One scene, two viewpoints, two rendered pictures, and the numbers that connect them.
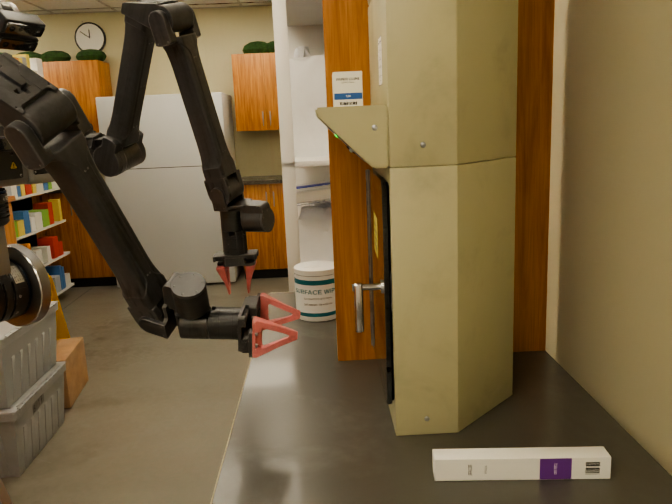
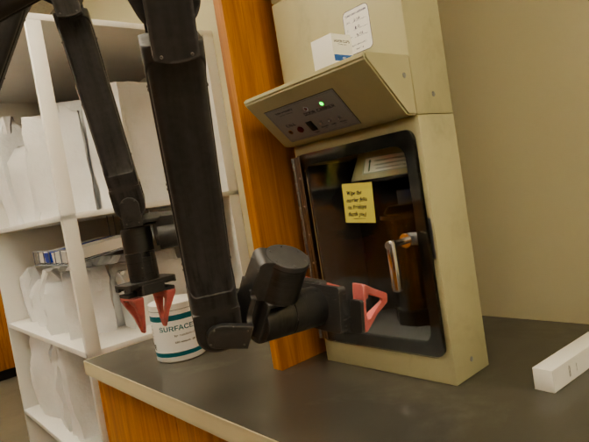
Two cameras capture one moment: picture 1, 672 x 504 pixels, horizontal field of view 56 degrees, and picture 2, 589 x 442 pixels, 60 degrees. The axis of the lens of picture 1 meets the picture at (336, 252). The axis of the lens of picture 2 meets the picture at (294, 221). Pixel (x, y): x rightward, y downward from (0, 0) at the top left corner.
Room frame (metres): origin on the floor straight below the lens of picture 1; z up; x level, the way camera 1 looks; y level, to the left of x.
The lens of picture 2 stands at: (0.49, 0.64, 1.31)
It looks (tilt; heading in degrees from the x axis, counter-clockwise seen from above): 3 degrees down; 321
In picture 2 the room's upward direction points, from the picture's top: 9 degrees counter-clockwise
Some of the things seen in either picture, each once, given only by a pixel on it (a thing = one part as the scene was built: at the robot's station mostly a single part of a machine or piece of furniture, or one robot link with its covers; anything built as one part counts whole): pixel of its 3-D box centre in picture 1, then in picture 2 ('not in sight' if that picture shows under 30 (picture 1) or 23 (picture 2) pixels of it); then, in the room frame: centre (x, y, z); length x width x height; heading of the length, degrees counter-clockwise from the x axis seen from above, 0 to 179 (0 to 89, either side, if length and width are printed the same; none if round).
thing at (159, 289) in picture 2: (241, 274); (154, 304); (1.46, 0.23, 1.14); 0.07 x 0.07 x 0.09; 1
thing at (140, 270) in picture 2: (235, 245); (143, 270); (1.46, 0.24, 1.21); 0.10 x 0.07 x 0.07; 91
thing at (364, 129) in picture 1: (347, 136); (322, 107); (1.18, -0.03, 1.46); 0.32 x 0.12 x 0.10; 1
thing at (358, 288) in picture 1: (367, 305); (400, 262); (1.07, -0.05, 1.17); 0.05 x 0.03 x 0.10; 91
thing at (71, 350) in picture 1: (50, 373); not in sight; (3.41, 1.67, 0.14); 0.41 x 0.32 x 0.28; 7
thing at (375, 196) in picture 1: (378, 277); (362, 246); (1.18, -0.08, 1.19); 0.30 x 0.01 x 0.40; 1
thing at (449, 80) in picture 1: (446, 204); (394, 170); (1.18, -0.21, 1.33); 0.32 x 0.25 x 0.77; 1
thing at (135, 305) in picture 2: (233, 274); (145, 307); (1.46, 0.25, 1.14); 0.07 x 0.07 x 0.09; 1
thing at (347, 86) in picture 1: (347, 90); (332, 55); (1.13, -0.03, 1.54); 0.05 x 0.05 x 0.06; 1
